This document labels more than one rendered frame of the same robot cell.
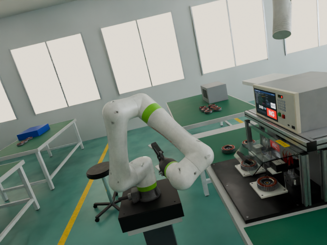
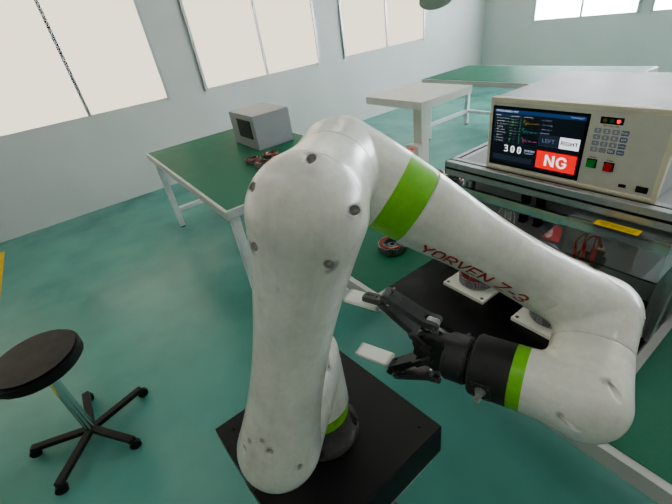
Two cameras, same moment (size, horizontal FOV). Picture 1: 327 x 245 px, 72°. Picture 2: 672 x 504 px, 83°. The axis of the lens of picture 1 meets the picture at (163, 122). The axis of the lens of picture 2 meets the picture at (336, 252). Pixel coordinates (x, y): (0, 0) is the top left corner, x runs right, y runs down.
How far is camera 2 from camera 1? 0.87 m
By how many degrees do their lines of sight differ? 33
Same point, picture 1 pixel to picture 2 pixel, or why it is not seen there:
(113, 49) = not seen: outside the picture
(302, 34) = (366, 22)
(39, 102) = not seen: outside the picture
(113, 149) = (297, 372)
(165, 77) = (120, 94)
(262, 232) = (634, 429)
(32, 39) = not seen: outside the picture
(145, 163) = (332, 355)
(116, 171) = (298, 438)
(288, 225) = (657, 394)
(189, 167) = (629, 368)
